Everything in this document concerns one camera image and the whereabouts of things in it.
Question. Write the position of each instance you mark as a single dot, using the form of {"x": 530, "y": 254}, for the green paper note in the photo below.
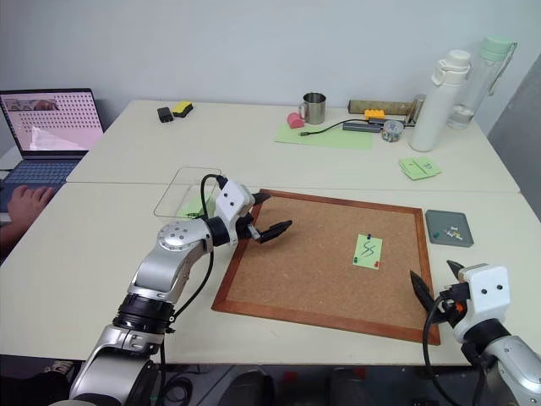
{"x": 367, "y": 254}

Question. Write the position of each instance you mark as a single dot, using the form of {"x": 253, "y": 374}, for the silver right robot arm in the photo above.
{"x": 513, "y": 363}

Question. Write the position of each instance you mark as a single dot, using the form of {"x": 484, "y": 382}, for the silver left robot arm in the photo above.
{"x": 162, "y": 270}

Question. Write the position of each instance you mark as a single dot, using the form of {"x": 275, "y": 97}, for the grey tray with pushpins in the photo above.
{"x": 444, "y": 222}

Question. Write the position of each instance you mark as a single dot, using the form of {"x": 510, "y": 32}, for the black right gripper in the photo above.
{"x": 449, "y": 306}

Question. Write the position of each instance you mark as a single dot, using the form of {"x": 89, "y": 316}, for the person's bare hand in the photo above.
{"x": 27, "y": 205}

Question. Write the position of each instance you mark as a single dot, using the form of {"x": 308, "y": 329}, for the clear plastic tray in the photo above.
{"x": 177, "y": 190}

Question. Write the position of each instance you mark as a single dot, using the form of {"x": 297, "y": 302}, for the person's forearm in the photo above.
{"x": 10, "y": 241}

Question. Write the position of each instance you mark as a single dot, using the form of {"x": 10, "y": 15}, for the green paper slip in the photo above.
{"x": 192, "y": 208}

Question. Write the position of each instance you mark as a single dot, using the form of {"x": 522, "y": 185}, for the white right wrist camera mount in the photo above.
{"x": 486, "y": 292}

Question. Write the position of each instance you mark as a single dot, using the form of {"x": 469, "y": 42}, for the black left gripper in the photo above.
{"x": 245, "y": 226}

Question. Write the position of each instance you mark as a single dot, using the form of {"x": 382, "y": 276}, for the clear bottle green lid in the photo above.
{"x": 471, "y": 89}

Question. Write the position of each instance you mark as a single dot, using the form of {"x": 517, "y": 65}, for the dark grey flat box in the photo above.
{"x": 359, "y": 127}

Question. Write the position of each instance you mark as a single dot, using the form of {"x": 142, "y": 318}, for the white water bottle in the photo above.
{"x": 437, "y": 105}

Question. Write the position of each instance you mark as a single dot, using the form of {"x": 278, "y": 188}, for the dark rounded shape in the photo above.
{"x": 251, "y": 389}

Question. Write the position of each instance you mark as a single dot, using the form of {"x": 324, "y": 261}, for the large green paper sheet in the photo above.
{"x": 291, "y": 137}

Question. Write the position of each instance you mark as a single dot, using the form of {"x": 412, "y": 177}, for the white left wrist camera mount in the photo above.
{"x": 231, "y": 203}

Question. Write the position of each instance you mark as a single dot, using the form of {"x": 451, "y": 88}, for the wood framed cork board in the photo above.
{"x": 313, "y": 262}

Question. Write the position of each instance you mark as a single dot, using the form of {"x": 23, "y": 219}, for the yellow toy brick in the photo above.
{"x": 375, "y": 114}

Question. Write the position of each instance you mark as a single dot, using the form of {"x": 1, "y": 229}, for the small black box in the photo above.
{"x": 165, "y": 114}

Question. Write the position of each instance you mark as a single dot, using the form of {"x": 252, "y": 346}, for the pink rounded block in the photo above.
{"x": 295, "y": 120}

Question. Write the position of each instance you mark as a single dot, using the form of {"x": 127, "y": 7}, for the yellow black eraser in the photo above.
{"x": 182, "y": 108}

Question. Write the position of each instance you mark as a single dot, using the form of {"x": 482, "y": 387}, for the clear jar of pins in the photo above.
{"x": 391, "y": 131}

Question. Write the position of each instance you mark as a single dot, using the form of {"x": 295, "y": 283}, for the open laptop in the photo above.
{"x": 46, "y": 127}

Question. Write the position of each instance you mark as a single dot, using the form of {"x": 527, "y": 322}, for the steel mug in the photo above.
{"x": 315, "y": 109}

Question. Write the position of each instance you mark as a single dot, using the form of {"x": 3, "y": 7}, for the green card stack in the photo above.
{"x": 419, "y": 168}

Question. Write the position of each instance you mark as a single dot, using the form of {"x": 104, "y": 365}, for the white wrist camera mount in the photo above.
{"x": 486, "y": 292}
{"x": 231, "y": 203}

